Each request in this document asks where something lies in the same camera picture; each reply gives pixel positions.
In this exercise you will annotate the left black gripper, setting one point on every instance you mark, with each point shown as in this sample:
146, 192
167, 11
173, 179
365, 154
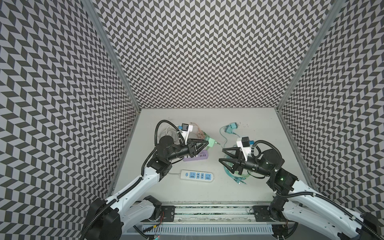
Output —
193, 149

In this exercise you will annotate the white blue power strip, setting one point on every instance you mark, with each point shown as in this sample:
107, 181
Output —
190, 175

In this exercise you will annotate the green charger plug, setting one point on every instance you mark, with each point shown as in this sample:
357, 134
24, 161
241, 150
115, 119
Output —
211, 142

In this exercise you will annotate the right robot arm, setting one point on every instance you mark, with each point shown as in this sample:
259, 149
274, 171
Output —
294, 200

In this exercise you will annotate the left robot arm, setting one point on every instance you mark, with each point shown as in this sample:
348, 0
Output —
108, 219

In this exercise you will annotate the purple power strip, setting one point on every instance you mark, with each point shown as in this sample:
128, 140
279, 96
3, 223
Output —
203, 155

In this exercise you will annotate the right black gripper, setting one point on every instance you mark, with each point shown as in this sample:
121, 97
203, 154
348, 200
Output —
238, 160

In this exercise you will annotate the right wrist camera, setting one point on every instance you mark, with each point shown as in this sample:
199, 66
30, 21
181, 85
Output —
244, 144

